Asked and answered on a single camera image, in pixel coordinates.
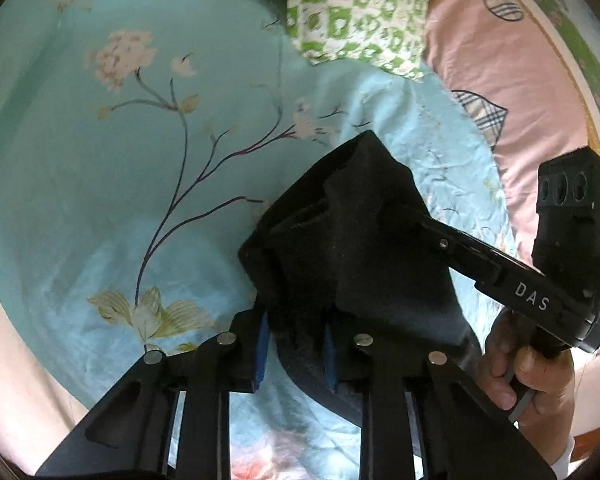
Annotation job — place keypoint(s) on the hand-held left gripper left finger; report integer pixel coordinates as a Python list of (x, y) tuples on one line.
[(261, 355)]

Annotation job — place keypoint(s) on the pink heart-print pillow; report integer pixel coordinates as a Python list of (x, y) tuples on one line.
[(505, 75)]

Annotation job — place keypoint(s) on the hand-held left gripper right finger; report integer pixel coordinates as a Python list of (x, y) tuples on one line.
[(330, 360)]

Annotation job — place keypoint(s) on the green checkered pillow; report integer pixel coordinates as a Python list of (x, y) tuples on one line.
[(360, 15)]

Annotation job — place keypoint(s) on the person's right hand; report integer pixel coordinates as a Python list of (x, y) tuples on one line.
[(550, 385)]

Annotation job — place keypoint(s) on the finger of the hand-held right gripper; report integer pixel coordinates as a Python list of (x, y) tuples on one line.
[(462, 247)]

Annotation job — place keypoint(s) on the person's right forearm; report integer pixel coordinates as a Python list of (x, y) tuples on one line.
[(565, 460)]

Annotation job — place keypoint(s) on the black pants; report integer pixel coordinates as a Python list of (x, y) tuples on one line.
[(360, 240)]

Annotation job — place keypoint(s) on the pink under sheet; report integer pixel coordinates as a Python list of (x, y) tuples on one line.
[(15, 360)]

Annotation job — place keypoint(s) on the green floral headboard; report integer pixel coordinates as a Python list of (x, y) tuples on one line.
[(580, 50)]

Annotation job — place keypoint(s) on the blue floral bed sheet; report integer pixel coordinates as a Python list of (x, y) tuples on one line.
[(130, 160)]

